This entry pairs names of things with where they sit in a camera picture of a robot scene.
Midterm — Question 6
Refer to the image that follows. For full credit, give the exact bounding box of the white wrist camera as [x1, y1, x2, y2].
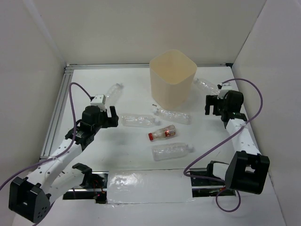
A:
[217, 82, 232, 99]
[90, 94, 106, 112]

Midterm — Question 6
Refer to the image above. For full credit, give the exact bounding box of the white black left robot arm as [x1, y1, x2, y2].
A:
[8, 105, 119, 224]

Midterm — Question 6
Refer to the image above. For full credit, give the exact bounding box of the small red cap bottle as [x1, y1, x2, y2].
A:
[148, 125, 176, 141]

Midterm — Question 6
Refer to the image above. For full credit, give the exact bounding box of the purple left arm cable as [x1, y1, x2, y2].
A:
[0, 82, 96, 192]

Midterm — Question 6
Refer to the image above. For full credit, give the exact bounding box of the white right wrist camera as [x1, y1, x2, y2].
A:
[217, 82, 232, 99]

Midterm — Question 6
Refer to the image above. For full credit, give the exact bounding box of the clear bottle beside bin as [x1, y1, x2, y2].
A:
[152, 108, 191, 125]

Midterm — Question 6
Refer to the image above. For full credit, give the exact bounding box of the clear bottle behind bin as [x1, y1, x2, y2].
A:
[193, 78, 219, 95]

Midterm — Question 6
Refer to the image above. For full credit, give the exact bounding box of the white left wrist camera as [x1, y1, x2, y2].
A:
[90, 94, 106, 112]

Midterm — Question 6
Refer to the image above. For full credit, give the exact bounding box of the shiny white tape sheet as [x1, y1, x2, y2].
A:
[107, 169, 193, 204]

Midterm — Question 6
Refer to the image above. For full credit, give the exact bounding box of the clear bottle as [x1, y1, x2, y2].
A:
[193, 78, 219, 95]
[151, 143, 194, 161]
[121, 114, 160, 128]
[105, 83, 124, 106]
[152, 108, 191, 125]

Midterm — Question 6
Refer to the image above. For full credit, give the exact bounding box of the aluminium frame rail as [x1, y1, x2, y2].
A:
[39, 63, 232, 161]

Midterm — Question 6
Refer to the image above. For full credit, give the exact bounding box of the beige plastic bin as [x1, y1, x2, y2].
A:
[149, 49, 198, 110]

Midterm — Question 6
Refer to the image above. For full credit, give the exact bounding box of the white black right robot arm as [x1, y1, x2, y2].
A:
[191, 90, 270, 194]

